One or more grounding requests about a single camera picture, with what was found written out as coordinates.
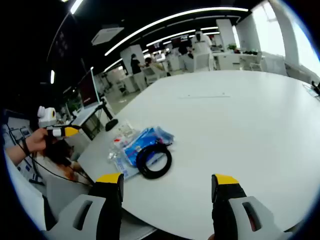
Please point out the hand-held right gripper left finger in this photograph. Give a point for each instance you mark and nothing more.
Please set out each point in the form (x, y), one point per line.
(110, 200)

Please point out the green potted plant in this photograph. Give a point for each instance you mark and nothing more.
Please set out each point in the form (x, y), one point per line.
(232, 47)

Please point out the ceiling air conditioner unit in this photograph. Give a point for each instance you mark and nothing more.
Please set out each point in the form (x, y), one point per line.
(107, 35)

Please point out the black wristband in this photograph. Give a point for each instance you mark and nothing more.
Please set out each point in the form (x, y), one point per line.
(25, 147)

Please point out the black monitor stand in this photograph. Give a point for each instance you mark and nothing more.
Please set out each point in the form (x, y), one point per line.
(111, 125)

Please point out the short ceiling light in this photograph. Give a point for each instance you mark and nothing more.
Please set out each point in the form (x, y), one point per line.
(76, 6)

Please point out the white chair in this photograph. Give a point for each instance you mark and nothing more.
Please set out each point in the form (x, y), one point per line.
(65, 197)

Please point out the person's right hand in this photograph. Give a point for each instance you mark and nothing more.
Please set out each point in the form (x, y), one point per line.
(212, 237)

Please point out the small wall light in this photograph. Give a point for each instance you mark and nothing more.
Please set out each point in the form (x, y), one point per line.
(52, 77)

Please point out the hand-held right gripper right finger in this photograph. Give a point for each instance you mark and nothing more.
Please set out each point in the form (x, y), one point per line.
(225, 200)

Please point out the person's left hand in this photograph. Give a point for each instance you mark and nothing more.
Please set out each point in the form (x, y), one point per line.
(37, 141)

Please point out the dark monitor screen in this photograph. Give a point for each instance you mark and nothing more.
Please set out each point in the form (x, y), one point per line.
(87, 91)

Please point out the dark object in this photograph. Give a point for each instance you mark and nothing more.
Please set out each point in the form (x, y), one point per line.
(315, 87)

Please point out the white table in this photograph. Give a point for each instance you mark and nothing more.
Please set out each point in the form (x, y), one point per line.
(237, 137)

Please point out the clear plastic bottle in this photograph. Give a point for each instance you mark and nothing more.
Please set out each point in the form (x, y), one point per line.
(113, 153)

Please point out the long ceiling light strip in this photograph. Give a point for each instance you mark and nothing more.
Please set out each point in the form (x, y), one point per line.
(175, 16)

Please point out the small blue packet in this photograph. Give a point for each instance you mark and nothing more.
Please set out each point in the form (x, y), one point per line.
(166, 136)

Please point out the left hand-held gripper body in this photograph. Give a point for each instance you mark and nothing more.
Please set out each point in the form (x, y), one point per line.
(46, 117)

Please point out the large white blue packet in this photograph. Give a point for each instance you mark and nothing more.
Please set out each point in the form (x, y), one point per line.
(130, 152)

